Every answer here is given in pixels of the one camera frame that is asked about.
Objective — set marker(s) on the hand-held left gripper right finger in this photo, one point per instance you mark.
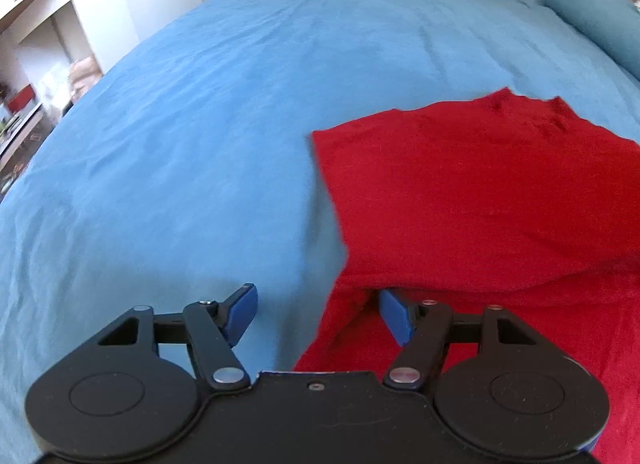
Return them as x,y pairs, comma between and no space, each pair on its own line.
395,314

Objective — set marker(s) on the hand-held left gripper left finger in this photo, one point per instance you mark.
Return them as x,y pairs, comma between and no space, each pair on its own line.
241,311

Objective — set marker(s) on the teal bolster pillow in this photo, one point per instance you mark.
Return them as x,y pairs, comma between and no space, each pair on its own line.
595,19

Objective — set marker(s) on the white shelf unit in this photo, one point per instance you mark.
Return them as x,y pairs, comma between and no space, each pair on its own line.
45,44

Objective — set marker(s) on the red box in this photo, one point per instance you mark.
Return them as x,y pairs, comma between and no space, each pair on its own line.
20,97

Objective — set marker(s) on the blue bed sheet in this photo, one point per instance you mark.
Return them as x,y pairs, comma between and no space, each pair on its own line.
175,154

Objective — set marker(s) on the beige bag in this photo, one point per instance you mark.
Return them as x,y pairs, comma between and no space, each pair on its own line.
84,77

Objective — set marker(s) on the red knit garment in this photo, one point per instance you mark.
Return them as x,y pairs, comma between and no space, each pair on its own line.
475,224

